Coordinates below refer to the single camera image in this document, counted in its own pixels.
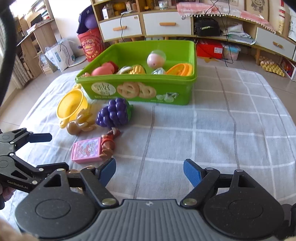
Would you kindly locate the yellow egg carton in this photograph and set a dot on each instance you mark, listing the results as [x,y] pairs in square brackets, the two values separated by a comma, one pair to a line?
[271,66]

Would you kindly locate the red cardboard box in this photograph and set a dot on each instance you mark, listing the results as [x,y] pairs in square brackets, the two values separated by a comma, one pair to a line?
[209,48]

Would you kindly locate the pink lace cloth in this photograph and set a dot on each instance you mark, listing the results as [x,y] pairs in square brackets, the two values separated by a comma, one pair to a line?
[242,17]

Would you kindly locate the orange plastic disc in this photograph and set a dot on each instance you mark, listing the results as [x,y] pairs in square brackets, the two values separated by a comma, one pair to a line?
[180,69]

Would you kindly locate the wooden cabinet with white drawers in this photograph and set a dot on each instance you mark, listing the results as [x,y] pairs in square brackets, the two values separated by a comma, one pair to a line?
[120,26]

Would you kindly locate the purple plush toy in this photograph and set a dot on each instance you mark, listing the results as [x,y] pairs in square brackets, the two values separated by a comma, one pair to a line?
[89,22]

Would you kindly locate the pink toy box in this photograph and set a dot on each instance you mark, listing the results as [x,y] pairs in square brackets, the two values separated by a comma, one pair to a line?
[86,150]

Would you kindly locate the white paper bag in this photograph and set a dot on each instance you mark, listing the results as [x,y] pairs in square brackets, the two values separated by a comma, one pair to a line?
[60,55]

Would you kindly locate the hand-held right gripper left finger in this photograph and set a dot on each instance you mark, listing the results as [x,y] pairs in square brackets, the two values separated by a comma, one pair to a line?
[107,171]

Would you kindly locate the pink pig toy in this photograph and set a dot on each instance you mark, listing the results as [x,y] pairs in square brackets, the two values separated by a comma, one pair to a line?
[104,69]

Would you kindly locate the framed cartoon poster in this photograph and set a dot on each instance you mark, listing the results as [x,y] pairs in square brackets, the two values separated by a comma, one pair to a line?
[256,9]

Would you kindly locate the red printed bucket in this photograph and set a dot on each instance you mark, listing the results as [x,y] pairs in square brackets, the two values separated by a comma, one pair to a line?
[90,47]

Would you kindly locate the small bin with blue lid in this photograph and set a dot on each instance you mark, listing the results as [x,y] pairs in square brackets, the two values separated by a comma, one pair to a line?
[231,52]

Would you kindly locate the pink ball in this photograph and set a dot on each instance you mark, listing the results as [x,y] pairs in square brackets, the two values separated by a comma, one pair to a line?
[156,59]

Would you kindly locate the wooden shelf desk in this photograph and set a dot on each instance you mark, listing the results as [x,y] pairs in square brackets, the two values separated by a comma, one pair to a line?
[39,39]

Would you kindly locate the person's left hand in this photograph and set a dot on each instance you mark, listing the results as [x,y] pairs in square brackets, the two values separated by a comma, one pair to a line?
[8,194]

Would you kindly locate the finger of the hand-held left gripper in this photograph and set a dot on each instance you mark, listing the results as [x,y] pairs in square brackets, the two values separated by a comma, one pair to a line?
[40,138]
[52,166]

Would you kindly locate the small brown figurine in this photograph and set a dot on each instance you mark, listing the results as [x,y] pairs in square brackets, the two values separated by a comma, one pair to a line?
[108,142]

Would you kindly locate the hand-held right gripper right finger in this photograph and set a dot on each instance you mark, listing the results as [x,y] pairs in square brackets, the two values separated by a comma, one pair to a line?
[192,172]

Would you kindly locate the green plastic box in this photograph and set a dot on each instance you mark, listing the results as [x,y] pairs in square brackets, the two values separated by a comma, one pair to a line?
[180,88]

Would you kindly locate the toy corn cob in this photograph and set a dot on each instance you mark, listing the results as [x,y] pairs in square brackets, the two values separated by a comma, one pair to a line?
[137,69]

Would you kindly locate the yellow toy pot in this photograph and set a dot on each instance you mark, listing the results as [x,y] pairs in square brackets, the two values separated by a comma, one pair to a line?
[69,106]

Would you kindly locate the purple toy grapes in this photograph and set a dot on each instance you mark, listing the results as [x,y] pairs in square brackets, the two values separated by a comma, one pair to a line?
[113,113]

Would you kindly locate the grey checked cloth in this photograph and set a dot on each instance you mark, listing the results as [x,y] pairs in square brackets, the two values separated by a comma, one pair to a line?
[231,127]

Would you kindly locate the black bag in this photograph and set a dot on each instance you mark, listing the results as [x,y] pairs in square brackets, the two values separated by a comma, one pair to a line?
[207,27]

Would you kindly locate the brown rabbit toy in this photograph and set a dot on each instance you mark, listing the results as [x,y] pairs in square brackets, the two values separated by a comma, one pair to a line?
[74,127]

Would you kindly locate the stack of white papers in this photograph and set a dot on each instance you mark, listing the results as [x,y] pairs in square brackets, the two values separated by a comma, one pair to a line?
[238,34]

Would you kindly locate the red and white box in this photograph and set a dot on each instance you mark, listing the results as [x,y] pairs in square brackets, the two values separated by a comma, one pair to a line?
[288,68]

